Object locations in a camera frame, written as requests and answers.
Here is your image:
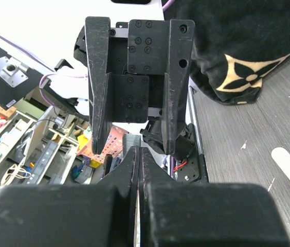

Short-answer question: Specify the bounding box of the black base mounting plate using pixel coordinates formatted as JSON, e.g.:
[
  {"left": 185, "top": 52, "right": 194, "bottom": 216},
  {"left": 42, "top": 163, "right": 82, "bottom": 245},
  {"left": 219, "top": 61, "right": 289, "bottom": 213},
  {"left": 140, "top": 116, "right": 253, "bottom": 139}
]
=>
[{"left": 139, "top": 120, "right": 210, "bottom": 184}]

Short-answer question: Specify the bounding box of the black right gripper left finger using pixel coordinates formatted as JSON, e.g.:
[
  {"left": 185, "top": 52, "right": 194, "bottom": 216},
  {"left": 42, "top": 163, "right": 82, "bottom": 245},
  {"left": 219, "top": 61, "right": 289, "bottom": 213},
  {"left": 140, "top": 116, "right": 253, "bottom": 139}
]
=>
[{"left": 0, "top": 147, "right": 138, "bottom": 246}]

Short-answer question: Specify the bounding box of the black floral blanket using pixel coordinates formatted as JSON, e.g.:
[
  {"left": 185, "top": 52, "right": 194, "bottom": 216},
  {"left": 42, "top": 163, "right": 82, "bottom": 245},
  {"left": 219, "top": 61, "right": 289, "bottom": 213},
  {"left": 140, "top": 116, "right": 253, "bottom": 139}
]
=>
[{"left": 164, "top": 1, "right": 290, "bottom": 105}]

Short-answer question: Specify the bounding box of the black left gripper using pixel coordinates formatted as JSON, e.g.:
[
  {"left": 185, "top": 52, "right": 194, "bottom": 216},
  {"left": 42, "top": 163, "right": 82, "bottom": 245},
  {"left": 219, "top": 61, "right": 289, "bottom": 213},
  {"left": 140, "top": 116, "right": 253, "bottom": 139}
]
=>
[{"left": 84, "top": 16, "right": 195, "bottom": 155}]

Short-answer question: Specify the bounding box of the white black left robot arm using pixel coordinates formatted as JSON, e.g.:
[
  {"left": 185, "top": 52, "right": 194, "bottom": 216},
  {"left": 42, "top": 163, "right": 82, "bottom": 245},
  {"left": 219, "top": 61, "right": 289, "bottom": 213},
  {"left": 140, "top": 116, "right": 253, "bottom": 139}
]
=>
[{"left": 41, "top": 17, "right": 195, "bottom": 160}]

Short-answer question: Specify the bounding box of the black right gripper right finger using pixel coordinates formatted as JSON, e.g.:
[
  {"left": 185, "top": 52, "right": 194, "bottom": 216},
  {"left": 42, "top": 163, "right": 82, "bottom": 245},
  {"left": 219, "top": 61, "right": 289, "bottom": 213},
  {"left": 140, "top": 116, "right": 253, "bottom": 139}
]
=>
[{"left": 138, "top": 148, "right": 290, "bottom": 246}]

